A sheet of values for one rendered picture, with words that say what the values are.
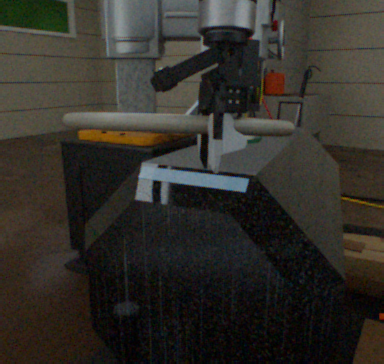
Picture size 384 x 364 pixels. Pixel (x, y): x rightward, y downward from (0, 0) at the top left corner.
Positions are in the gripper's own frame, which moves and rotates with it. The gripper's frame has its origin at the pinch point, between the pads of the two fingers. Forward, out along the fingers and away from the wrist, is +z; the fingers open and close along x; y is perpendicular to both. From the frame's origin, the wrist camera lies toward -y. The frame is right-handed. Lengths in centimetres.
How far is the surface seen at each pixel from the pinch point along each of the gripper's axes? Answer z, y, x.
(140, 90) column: -21, 4, 139
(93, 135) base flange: 3, -19, 140
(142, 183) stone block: 11.0, -5.0, 42.8
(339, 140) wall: 15, 363, 465
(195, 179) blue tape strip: 8.4, 7.7, 34.6
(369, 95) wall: -57, 384, 431
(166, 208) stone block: 16.0, 0.3, 34.3
